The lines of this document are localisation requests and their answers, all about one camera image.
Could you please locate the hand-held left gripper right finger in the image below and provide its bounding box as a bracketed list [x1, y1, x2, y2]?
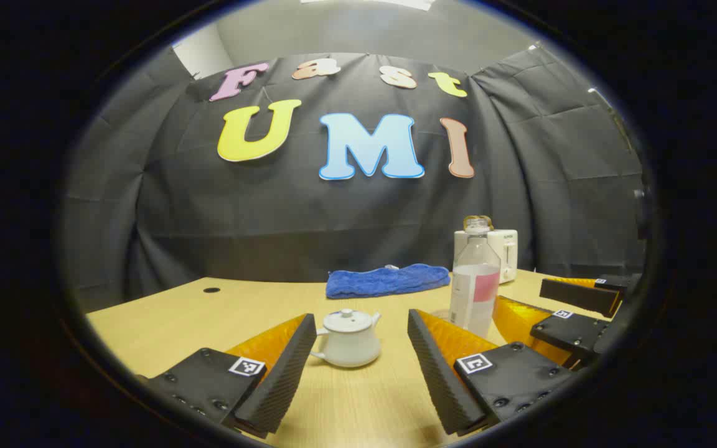
[407, 309, 578, 436]

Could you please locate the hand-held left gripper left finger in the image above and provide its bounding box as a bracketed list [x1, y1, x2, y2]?
[138, 313, 318, 439]

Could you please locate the white ceramic teacup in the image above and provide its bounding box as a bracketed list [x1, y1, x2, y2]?
[310, 313, 382, 369]

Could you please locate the clear plastic water bottle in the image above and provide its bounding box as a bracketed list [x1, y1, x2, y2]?
[449, 216, 501, 340]

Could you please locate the white toaster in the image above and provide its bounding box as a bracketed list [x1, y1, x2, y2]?
[454, 228, 518, 285]

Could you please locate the blue towel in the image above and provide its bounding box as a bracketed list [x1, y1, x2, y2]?
[326, 263, 451, 299]

